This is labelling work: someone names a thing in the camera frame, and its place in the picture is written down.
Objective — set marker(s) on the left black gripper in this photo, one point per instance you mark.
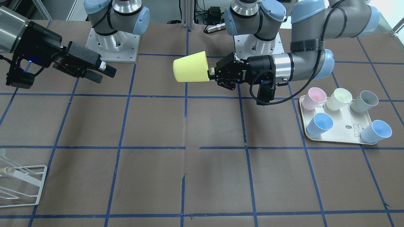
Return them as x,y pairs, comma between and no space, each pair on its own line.
259,67

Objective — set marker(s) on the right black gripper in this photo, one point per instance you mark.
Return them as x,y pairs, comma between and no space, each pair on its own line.
40,44

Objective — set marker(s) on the yellow ikea cup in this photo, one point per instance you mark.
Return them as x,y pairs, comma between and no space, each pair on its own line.
192,68

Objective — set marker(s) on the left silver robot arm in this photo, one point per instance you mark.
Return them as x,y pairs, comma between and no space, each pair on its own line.
312,23

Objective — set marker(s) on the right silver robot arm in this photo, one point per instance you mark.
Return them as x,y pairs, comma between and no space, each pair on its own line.
111,34

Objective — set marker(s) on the pink cup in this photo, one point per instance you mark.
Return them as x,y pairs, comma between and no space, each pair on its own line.
315,97

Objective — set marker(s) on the blue rear cup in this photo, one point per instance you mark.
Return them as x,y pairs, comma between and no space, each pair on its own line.
319,124

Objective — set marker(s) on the cream cup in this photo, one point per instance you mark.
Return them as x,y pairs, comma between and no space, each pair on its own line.
339,98

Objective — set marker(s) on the beige cup tray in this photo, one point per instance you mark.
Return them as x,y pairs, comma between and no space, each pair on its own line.
347,124

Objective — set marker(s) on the grey cup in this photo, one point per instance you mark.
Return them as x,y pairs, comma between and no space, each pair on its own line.
364,101

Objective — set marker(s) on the light blue front cup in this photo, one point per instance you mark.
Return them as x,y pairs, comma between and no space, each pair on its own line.
376,131

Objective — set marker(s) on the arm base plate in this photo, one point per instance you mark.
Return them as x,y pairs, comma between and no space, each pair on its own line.
248,45
121,47

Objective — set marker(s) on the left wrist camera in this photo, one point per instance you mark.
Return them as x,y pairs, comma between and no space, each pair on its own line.
266,92

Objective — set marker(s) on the white wire cup rack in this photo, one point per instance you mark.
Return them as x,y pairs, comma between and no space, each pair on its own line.
20,185

